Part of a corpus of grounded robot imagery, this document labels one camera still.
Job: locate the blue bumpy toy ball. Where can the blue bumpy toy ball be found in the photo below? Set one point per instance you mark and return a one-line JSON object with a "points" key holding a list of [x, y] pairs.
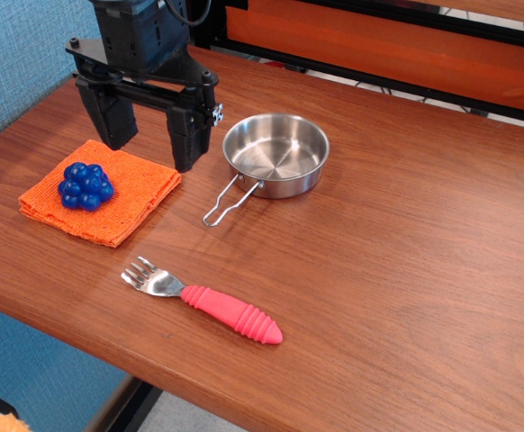
{"points": [[85, 187]]}

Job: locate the fork with pink handle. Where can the fork with pink handle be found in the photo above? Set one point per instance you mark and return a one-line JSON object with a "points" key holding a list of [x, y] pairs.
{"points": [[244, 318]]}

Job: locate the orange object at corner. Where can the orange object at corner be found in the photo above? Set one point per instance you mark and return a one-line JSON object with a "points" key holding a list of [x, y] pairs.
{"points": [[9, 423]]}

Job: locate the black table leg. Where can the black table leg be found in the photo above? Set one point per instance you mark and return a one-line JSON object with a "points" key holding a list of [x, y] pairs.
{"points": [[127, 407]]}

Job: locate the orange folded cloth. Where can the orange folded cloth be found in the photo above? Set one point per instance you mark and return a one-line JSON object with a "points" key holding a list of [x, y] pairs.
{"points": [[139, 187]]}

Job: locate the orange panel black frame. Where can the orange panel black frame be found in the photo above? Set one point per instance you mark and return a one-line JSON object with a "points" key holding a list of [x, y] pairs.
{"points": [[427, 48]]}

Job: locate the small steel pan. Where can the small steel pan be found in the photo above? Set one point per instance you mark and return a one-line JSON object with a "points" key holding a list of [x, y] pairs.
{"points": [[270, 156]]}

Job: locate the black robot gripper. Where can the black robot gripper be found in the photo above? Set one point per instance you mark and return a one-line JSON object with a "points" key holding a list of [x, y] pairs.
{"points": [[145, 40]]}

